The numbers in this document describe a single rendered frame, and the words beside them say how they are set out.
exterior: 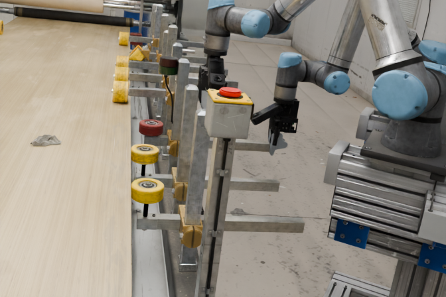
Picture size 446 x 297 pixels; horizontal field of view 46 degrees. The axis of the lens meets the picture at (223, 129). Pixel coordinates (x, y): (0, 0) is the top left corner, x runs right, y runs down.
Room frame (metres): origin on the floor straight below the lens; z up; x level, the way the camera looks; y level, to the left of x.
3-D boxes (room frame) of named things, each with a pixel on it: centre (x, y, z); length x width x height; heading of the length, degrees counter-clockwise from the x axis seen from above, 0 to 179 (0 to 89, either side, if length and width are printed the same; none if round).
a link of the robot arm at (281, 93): (1.78, -0.19, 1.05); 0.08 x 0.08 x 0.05
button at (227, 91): (0.92, 0.00, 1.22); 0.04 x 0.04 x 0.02
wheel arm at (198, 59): (2.70, 0.24, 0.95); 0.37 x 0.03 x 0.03; 102
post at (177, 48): (1.91, 0.20, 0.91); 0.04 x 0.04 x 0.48; 12
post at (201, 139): (1.17, 0.05, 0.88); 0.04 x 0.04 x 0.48; 12
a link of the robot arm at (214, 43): (1.57, 0.05, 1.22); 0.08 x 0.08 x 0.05
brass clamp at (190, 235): (1.19, 0.05, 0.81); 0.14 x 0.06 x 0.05; 12
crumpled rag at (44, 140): (1.40, 0.50, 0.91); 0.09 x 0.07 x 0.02; 136
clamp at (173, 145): (1.68, 0.16, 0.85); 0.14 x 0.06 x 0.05; 12
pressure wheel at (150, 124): (1.68, 0.24, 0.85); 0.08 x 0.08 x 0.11
